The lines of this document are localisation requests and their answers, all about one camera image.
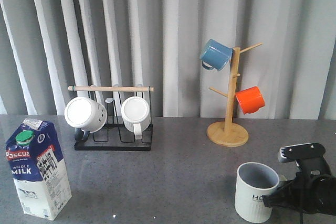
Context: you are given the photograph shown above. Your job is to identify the blue white milk carton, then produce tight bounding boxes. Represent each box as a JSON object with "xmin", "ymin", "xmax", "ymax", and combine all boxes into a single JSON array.
[{"xmin": 6, "ymin": 119, "xmax": 72, "ymax": 220}]

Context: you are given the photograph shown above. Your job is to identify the blue enamel mug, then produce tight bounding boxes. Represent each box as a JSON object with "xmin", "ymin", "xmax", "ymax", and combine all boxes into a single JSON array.
[{"xmin": 199, "ymin": 39, "xmax": 233, "ymax": 71}]

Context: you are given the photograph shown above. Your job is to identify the orange enamel mug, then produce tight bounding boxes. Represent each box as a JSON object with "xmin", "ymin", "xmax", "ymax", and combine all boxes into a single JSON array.
[{"xmin": 235, "ymin": 86, "xmax": 265, "ymax": 114}]

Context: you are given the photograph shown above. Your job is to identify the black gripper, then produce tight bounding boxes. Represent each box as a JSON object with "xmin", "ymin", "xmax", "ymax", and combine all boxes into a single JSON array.
[{"xmin": 262, "ymin": 157, "xmax": 335, "ymax": 215}]

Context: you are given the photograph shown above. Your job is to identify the wooden mug tree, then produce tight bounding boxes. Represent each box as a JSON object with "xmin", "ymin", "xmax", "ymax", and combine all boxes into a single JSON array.
[{"xmin": 206, "ymin": 42, "xmax": 262, "ymax": 147}]

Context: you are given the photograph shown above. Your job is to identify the white HOME cup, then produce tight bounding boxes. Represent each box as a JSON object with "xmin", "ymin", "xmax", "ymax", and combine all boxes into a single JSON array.
[{"xmin": 234, "ymin": 162, "xmax": 280, "ymax": 223}]

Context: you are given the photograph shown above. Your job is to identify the white ribbed mug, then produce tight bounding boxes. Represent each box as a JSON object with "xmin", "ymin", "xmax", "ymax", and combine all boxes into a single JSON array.
[{"xmin": 121, "ymin": 96, "xmax": 150, "ymax": 140}]

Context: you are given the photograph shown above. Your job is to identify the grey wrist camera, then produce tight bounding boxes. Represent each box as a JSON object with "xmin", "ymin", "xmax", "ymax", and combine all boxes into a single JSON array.
[{"xmin": 278, "ymin": 143, "xmax": 326, "ymax": 163}]

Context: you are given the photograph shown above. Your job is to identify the black wire mug rack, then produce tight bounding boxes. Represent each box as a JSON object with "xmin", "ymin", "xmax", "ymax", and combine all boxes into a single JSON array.
[{"xmin": 68, "ymin": 86, "xmax": 154, "ymax": 151}]

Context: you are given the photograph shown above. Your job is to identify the white smiley face mug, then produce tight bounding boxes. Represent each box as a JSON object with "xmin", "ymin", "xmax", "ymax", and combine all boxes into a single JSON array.
[{"xmin": 64, "ymin": 97, "xmax": 108, "ymax": 142}]

